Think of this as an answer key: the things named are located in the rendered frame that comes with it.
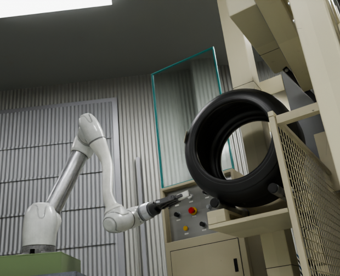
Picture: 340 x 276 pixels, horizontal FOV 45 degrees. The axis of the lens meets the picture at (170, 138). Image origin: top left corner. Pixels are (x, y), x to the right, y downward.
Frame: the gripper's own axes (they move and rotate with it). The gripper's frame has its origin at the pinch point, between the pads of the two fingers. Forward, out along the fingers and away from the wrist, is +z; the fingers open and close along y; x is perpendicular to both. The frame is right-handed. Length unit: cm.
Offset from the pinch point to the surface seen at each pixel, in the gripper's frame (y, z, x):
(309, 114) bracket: -58, 77, 16
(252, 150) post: 27.0, 34.1, -19.0
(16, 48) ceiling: 86, -216, -298
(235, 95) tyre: -11, 46, -31
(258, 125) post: 27, 42, -31
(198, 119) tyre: -11.5, 24.1, -29.2
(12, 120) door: 142, -294, -256
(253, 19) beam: -26, 69, -54
